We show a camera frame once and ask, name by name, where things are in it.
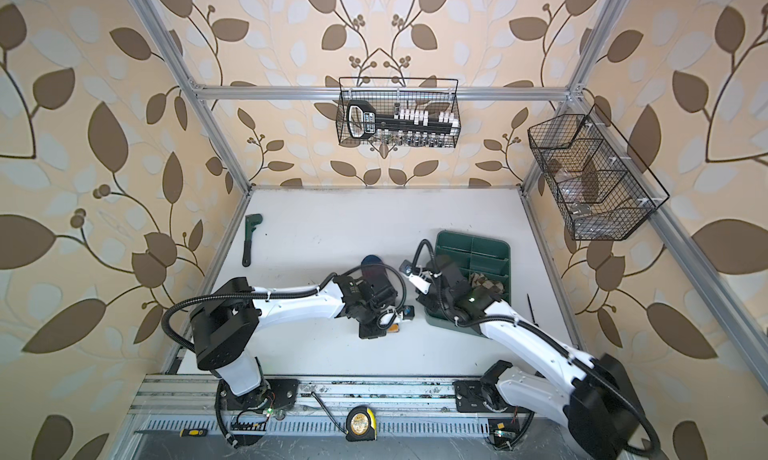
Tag wire basket wall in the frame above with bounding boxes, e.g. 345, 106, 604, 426
527, 105, 670, 241
335, 75, 462, 149

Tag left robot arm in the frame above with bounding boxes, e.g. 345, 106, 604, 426
160, 263, 415, 397

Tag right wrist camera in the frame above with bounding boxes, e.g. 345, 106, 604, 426
399, 261, 432, 295

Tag black socket set rail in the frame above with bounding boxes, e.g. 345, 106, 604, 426
341, 100, 461, 140

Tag yellow black tape measure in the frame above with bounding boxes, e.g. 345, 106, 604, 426
345, 405, 377, 442

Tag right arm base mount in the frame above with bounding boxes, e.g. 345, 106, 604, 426
453, 380, 535, 451

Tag brown argyle sock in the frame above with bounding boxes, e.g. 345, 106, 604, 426
470, 272, 505, 295

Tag green handled tool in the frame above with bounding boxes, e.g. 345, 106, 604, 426
241, 214, 263, 268

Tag wire basket right wall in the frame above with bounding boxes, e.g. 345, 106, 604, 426
527, 105, 670, 241

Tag green divided organizer tray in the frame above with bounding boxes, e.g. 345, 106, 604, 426
418, 231, 511, 335

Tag yellow black screwdriver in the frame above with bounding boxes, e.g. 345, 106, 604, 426
526, 294, 539, 327
135, 428, 208, 438

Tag wire basket back wall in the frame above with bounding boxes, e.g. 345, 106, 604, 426
335, 75, 462, 149

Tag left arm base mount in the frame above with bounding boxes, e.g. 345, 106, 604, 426
214, 378, 300, 449

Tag purple striped sock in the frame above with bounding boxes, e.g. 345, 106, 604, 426
361, 255, 385, 271

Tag aluminium frame rail front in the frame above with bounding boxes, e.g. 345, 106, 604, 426
125, 374, 625, 437

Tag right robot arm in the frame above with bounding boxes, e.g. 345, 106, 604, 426
407, 261, 662, 459

